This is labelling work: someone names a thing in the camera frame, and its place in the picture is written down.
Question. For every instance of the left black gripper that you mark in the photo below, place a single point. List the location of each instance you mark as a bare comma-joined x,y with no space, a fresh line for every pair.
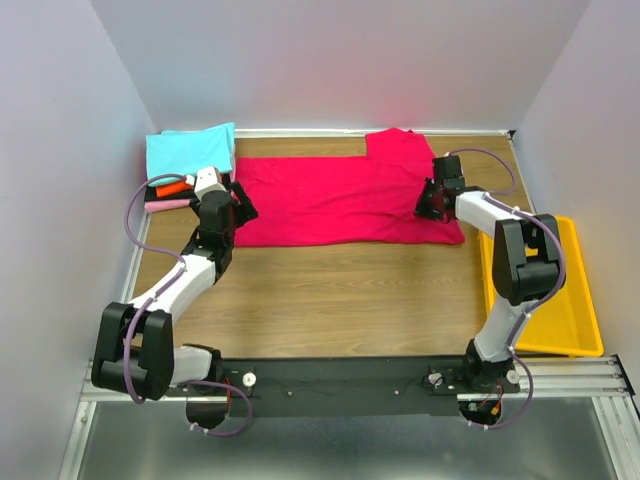
241,205

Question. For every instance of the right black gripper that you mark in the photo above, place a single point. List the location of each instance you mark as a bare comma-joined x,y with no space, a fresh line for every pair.
430,201

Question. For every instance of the red t shirt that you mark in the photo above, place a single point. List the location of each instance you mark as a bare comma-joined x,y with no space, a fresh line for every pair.
314,201

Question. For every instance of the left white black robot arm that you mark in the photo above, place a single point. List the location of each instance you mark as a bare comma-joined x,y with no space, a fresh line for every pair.
135,352

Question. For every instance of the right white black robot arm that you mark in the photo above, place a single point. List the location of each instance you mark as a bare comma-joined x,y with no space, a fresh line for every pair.
528,269

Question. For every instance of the folded cyan t shirt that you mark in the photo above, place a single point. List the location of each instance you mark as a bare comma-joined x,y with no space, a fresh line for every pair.
187,152

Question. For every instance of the folded orange t shirt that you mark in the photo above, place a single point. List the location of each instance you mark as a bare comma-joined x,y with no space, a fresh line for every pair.
170,189

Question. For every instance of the folded black t shirt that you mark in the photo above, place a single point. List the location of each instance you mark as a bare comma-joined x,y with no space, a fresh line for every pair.
151,195

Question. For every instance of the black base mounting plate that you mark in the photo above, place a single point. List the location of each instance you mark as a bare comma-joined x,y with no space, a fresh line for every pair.
347,386

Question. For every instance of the yellow plastic bin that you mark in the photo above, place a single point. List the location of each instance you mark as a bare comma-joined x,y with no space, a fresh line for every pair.
566,324

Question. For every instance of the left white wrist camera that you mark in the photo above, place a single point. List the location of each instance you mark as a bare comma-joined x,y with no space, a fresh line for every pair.
204,181

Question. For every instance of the aluminium extrusion frame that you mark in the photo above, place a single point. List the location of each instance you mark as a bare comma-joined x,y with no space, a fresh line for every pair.
573,418

